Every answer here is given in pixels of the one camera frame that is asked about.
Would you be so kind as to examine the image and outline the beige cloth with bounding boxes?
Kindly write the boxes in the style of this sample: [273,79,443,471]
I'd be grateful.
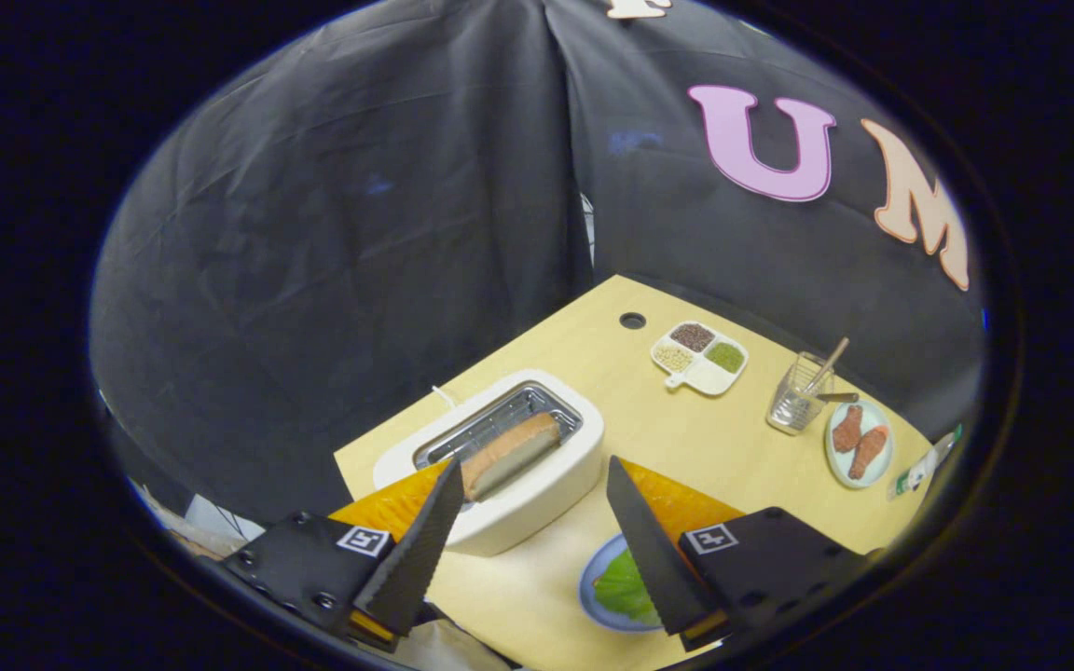
[379,615,515,671]

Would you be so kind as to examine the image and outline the metal wire utensil holder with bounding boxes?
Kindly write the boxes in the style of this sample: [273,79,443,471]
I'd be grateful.
[766,351,836,437]

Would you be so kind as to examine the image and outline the blue plate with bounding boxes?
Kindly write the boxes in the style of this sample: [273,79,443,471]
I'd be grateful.
[579,533,678,633]

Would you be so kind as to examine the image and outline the green lettuce leaf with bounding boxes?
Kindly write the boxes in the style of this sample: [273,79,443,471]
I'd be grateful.
[593,548,664,623]

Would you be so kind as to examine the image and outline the plain bread slice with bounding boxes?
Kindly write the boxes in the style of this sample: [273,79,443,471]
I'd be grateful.
[460,412,563,502]

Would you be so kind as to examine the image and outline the white toaster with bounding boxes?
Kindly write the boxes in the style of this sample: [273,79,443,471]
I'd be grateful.
[373,369,605,557]

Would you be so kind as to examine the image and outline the black backdrop cloth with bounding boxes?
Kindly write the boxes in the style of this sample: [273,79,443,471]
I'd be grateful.
[89,0,985,527]

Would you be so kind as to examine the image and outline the clear water bottle green label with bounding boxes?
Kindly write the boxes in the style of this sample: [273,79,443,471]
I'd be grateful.
[888,424,964,501]

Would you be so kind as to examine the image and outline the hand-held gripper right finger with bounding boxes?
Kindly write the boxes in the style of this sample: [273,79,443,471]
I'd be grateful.
[606,455,874,651]

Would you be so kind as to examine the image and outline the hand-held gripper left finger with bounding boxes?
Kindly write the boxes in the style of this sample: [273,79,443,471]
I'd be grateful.
[220,457,466,651]

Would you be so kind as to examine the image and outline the brown meat patty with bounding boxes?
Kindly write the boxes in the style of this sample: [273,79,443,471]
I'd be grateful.
[849,426,889,481]
[832,404,864,455]

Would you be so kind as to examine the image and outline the pale green plate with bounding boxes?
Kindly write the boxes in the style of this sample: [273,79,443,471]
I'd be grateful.
[824,398,895,490]

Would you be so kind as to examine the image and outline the white crumpled bag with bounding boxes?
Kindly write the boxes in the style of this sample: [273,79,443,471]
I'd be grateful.
[131,480,268,560]

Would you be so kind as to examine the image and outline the white divided condiment dish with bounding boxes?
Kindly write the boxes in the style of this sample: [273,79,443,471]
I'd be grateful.
[651,321,750,397]

